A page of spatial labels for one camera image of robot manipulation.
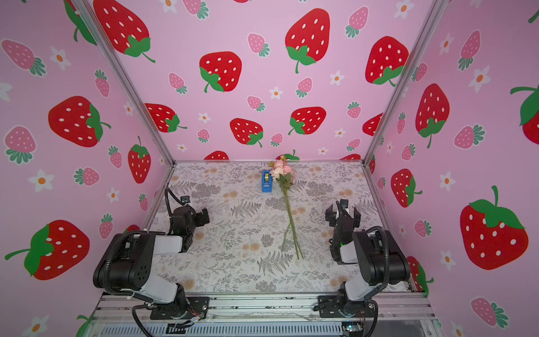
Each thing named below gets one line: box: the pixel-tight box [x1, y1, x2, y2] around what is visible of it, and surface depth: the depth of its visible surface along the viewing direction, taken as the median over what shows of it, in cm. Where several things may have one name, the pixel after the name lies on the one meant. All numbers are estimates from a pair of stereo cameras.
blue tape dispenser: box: [261, 169, 273, 194], surface depth 109 cm
